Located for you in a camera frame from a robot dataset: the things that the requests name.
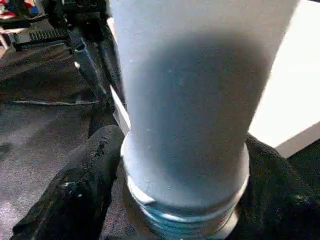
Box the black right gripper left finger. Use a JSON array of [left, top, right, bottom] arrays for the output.
[[10, 125, 126, 240]]

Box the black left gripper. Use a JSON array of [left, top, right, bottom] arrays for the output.
[[42, 0, 117, 107]]

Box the white plastic table leg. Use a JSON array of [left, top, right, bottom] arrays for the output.
[[107, 0, 301, 240]]

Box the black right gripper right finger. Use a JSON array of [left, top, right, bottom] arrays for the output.
[[231, 134, 320, 240]]

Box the white plastic table top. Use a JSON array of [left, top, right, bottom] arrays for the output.
[[107, 0, 320, 160]]

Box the black mat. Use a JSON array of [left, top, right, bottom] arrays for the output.
[[0, 20, 320, 240]]

